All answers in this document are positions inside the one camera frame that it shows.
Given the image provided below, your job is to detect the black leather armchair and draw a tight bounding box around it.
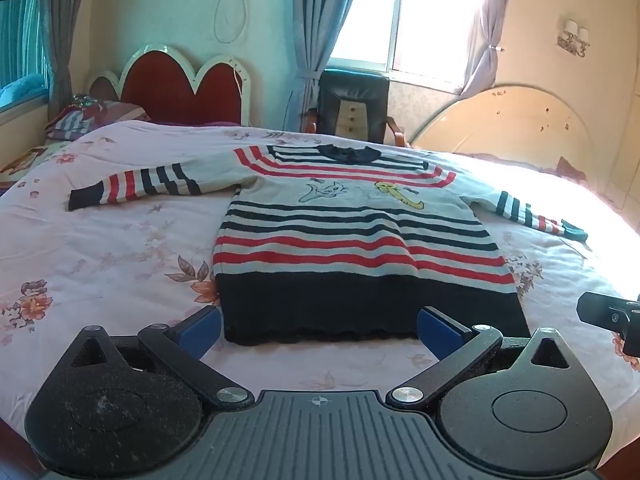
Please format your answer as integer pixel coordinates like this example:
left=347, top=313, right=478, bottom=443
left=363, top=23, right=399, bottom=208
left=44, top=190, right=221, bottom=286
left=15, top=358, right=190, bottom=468
left=305, top=69, right=408, bottom=147

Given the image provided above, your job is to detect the small wooden drawer chest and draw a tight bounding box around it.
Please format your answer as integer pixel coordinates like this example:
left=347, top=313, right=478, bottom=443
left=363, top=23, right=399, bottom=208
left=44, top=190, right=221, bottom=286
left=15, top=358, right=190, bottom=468
left=334, top=97, right=371, bottom=138

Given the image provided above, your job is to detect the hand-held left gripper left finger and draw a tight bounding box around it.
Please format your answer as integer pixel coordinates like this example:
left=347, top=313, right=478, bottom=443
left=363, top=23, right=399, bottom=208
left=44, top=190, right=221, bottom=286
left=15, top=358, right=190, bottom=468
left=65, top=305, right=253, bottom=408

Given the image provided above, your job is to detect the stack of folded blankets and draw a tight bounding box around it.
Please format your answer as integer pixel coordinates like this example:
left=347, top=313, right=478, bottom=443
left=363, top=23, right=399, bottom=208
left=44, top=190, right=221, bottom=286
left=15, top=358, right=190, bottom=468
left=45, top=92, right=151, bottom=143

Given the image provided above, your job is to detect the pale curtain with tieback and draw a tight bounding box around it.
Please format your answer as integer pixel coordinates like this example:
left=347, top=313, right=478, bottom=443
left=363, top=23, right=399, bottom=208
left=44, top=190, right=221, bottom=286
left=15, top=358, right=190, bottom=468
left=460, top=0, right=516, bottom=101

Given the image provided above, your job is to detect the white hanging cable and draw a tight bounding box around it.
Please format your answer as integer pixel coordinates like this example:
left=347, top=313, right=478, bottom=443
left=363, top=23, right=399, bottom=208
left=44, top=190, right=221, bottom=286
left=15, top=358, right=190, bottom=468
left=214, top=0, right=249, bottom=43

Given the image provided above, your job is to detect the large bright window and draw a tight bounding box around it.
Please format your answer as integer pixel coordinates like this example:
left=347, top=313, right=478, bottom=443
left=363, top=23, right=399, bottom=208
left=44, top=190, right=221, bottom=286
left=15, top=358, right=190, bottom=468
left=330, top=0, right=496, bottom=96

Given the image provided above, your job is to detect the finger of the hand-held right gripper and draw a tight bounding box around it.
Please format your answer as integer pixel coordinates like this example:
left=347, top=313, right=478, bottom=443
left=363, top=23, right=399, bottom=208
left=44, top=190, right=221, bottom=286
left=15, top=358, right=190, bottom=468
left=576, top=291, right=640, bottom=358

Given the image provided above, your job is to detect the wall lamp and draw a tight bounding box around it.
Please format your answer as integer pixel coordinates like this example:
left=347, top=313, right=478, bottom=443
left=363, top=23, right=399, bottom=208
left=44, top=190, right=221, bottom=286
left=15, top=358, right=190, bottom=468
left=556, top=19, right=591, bottom=58

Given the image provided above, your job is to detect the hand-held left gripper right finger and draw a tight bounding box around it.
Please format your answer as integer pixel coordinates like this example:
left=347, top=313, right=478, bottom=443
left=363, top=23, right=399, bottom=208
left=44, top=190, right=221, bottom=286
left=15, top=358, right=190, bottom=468
left=386, top=306, right=581, bottom=408

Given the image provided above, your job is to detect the red scalloped headboard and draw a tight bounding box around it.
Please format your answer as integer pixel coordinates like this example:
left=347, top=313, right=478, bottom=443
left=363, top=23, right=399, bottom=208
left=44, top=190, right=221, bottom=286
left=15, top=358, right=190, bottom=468
left=87, top=44, right=263, bottom=127

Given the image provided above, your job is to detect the side window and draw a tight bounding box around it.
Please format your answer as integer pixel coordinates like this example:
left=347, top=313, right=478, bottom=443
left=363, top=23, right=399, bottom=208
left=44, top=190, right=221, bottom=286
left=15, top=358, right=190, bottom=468
left=0, top=0, right=51, bottom=111

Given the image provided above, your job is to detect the striped knit sweater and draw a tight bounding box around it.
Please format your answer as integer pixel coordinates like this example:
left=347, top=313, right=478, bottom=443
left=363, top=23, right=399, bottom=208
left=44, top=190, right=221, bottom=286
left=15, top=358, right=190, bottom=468
left=67, top=144, right=588, bottom=347

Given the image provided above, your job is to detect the grey curtain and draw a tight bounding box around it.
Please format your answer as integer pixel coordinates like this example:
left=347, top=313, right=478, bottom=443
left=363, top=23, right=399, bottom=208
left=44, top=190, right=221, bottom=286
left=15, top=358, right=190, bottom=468
left=42, top=0, right=83, bottom=121

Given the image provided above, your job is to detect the floral pink bed sheet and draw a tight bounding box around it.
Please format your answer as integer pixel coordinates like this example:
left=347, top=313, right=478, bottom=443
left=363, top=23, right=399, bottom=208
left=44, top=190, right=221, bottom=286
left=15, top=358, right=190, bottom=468
left=0, top=120, right=640, bottom=461

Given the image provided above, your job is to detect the blue curtain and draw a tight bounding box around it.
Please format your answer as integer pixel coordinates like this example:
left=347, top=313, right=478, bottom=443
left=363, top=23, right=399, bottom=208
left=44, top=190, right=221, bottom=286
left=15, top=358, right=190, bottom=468
left=282, top=0, right=371, bottom=133

